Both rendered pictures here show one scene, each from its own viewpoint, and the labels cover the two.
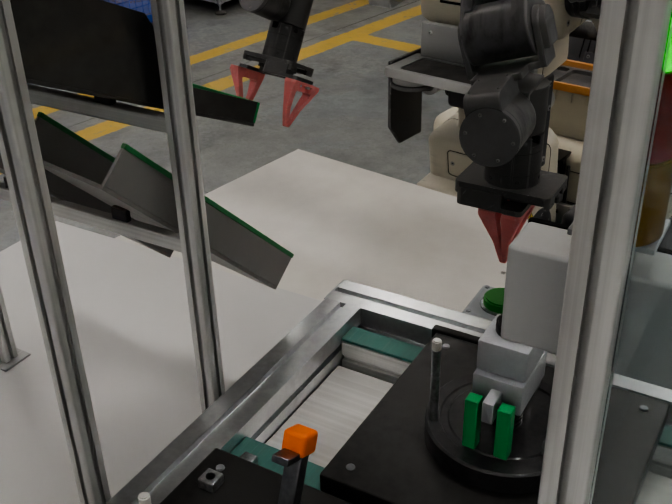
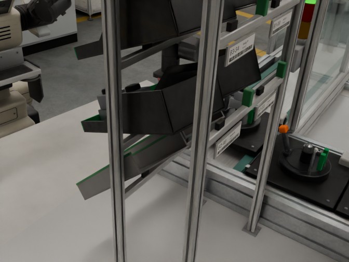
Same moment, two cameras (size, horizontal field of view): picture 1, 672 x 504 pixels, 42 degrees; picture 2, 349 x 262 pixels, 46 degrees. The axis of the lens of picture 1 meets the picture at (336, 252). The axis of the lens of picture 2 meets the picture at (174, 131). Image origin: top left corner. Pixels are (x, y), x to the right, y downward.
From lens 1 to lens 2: 1.26 m
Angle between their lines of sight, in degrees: 73
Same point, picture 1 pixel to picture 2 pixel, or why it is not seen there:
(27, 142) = (279, 89)
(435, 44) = not seen: outside the picture
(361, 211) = (29, 152)
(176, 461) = (247, 182)
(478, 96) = (197, 42)
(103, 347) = not seen: hidden behind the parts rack
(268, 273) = not seen: hidden behind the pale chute
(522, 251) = (299, 50)
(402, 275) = (95, 147)
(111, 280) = (54, 243)
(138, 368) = (142, 227)
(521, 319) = (296, 65)
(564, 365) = (311, 64)
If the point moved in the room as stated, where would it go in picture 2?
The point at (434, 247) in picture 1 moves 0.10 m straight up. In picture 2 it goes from (76, 136) to (74, 112)
